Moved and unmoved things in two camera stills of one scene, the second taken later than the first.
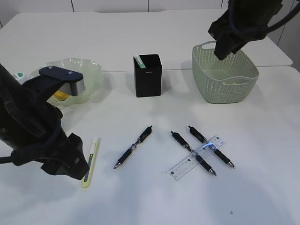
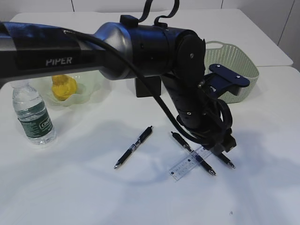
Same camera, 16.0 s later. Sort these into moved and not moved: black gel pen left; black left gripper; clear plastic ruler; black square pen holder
Moved: black left gripper
Not moved: black gel pen left; clear plastic ruler; black square pen holder
